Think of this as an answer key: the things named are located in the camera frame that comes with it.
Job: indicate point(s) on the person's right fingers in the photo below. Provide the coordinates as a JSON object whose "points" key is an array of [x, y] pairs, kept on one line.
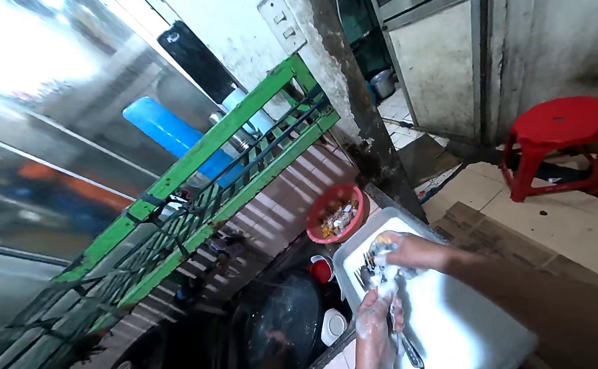
{"points": [[392, 238]]}

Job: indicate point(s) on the silver metal pot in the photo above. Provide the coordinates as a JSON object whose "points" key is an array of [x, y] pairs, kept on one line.
{"points": [[383, 84]]}

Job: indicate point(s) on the red plastic cup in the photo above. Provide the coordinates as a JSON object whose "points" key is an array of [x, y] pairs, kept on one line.
{"points": [[321, 271]]}

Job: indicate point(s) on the long blue plastic container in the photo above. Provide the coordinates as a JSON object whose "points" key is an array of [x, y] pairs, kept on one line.
{"points": [[168, 128]]}

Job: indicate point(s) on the dark floor mat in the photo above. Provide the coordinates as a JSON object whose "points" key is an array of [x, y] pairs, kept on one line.
{"points": [[422, 156]]}

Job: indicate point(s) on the metal framed glass window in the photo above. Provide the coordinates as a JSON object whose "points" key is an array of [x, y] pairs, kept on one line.
{"points": [[63, 133]]}

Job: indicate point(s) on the person's left fingers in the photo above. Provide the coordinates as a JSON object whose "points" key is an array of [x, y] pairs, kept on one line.
{"points": [[398, 315]]}

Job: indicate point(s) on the white electrical switch plate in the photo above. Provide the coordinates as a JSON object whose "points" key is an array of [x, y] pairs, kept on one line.
{"points": [[282, 24]]}

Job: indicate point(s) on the white plastic mug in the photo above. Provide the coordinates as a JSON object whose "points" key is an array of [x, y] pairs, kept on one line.
{"points": [[330, 262]]}

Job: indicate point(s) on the stainless steel cup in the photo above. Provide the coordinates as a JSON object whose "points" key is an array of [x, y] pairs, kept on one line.
{"points": [[237, 137]]}

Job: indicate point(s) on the yellow soapy sponge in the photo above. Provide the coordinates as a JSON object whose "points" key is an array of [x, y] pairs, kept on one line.
{"points": [[382, 240]]}

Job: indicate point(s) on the black tub of water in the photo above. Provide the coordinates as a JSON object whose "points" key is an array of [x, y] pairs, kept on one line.
{"points": [[283, 312]]}

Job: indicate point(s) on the flattened brown cardboard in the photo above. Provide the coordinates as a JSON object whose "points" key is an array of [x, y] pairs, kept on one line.
{"points": [[524, 246]]}

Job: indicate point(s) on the long black container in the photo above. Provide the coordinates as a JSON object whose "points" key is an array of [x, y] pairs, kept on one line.
{"points": [[196, 61]]}

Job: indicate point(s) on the person's right hand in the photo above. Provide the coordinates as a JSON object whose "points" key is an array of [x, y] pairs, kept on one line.
{"points": [[411, 251]]}

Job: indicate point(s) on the metal framed door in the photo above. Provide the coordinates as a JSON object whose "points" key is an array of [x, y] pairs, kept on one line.
{"points": [[437, 71]]}

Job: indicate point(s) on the person's left hand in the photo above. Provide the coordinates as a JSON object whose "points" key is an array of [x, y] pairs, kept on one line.
{"points": [[373, 320]]}

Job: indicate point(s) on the white plastic container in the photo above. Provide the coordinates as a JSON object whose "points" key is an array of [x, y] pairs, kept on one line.
{"points": [[334, 326]]}

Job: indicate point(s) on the person's left forearm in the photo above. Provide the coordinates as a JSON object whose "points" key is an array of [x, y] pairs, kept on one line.
{"points": [[374, 353]]}

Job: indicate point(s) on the pile of food scraps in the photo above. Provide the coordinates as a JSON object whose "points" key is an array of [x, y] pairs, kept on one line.
{"points": [[339, 220]]}

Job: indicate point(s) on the green metal rack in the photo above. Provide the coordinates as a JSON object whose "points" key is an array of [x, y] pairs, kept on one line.
{"points": [[247, 110]]}

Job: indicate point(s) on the large white rectangular basin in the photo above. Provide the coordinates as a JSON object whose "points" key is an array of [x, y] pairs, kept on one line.
{"points": [[462, 323]]}

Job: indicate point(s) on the pink round plastic basket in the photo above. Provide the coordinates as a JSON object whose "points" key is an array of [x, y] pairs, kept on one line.
{"points": [[315, 218]]}

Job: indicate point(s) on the person's right forearm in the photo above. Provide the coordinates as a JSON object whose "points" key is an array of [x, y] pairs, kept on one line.
{"points": [[524, 287]]}

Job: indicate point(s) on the bundle of forks and spoons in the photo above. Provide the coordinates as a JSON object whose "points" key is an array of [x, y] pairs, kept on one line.
{"points": [[412, 352]]}

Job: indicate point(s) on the pale blue plastic cup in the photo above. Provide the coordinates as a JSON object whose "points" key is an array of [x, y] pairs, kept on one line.
{"points": [[262, 121]]}

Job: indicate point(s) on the red plastic stool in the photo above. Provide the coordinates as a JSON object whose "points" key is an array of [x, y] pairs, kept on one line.
{"points": [[560, 125]]}

